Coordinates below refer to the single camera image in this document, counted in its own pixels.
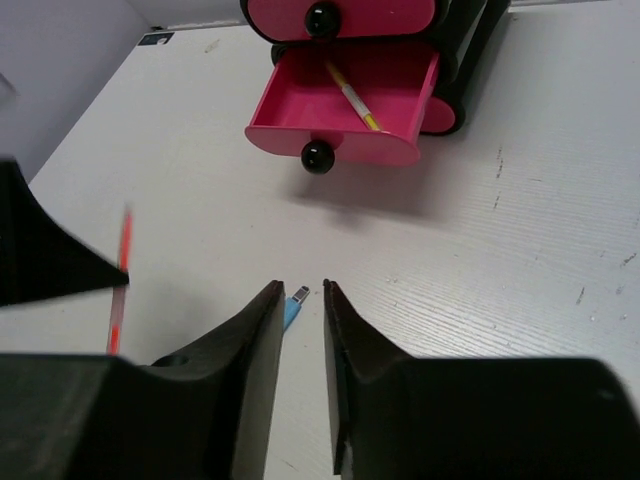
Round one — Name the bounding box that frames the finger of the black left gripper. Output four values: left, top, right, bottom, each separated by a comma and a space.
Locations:
1, 158, 129, 306

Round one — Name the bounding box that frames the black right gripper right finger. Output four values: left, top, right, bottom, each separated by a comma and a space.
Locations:
324, 280, 639, 479

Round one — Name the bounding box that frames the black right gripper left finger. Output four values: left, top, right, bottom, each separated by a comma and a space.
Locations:
1, 281, 285, 479

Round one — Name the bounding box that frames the red pen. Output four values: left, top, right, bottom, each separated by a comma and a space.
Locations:
105, 203, 135, 357

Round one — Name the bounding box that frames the yellow pencil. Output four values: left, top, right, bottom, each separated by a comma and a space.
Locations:
325, 61, 381, 131

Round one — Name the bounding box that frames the pink drawer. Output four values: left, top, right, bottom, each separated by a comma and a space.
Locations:
420, 96, 457, 135
245, 41, 439, 167
240, 0, 444, 43

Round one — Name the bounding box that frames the pink top drawer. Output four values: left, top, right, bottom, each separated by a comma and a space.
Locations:
240, 0, 444, 43

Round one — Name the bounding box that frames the light blue marker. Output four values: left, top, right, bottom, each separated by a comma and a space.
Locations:
283, 286, 310, 332

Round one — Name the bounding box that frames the blue label left corner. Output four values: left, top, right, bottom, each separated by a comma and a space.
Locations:
138, 31, 174, 46

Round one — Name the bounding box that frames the pink bottom drawer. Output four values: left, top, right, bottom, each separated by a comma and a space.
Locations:
420, 96, 457, 135

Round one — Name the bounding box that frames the black drawer cabinet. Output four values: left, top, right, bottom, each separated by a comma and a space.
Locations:
247, 0, 510, 134

